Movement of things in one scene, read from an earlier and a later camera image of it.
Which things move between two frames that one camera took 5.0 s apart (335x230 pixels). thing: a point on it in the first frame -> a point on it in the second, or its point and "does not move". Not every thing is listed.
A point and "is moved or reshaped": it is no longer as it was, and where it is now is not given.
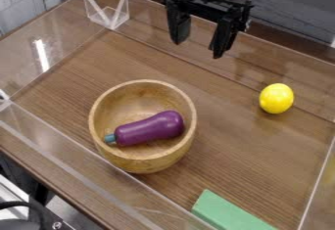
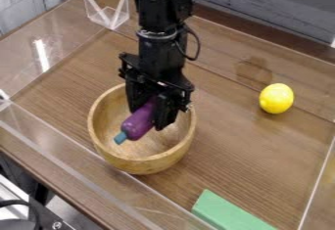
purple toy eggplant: [162, 125] is moved or reshaped
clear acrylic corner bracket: [106, 17] does not move
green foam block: [227, 214] does not move
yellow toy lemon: [276, 98] does not move
